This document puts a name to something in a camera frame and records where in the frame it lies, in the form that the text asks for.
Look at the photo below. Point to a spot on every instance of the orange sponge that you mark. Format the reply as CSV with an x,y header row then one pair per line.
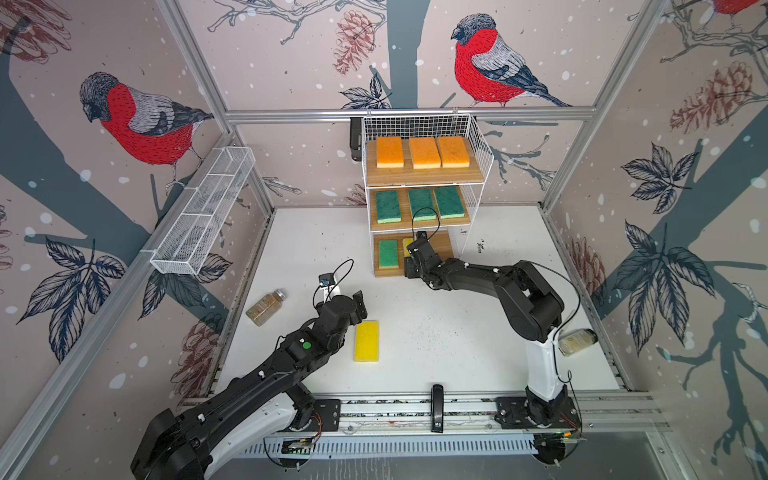
x,y
453,152
424,153
389,153

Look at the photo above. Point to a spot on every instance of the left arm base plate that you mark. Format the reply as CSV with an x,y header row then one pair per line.
x,y
323,415

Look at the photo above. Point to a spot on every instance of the light green sponge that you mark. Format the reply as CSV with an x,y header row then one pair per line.
x,y
388,254

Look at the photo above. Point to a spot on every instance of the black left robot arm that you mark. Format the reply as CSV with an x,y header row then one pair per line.
x,y
272,397

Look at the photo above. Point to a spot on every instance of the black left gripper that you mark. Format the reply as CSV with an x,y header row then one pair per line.
x,y
362,312

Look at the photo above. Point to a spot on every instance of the white wire three-tier shelf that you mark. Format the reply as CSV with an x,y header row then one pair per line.
x,y
410,126

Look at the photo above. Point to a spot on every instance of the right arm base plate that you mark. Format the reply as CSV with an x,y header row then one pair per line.
x,y
512,413

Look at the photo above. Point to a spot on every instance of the bottom wooden shelf board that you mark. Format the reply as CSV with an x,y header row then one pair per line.
x,y
440,242

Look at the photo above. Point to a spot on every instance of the dark green sponge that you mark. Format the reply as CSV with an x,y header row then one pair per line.
x,y
422,205
387,207
449,202

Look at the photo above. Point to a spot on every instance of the black handle on rail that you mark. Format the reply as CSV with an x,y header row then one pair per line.
x,y
437,408

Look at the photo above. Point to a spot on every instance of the black box behind shelf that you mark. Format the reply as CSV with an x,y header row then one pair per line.
x,y
355,141

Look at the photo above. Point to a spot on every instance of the white wire wall basket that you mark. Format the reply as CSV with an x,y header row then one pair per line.
x,y
191,237

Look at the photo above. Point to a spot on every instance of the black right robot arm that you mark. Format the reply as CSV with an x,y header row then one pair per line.
x,y
531,305

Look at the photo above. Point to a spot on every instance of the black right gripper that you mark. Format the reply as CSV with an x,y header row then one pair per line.
x,y
408,268

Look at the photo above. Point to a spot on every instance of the top wooden shelf board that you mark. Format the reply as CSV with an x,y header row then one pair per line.
x,y
408,177

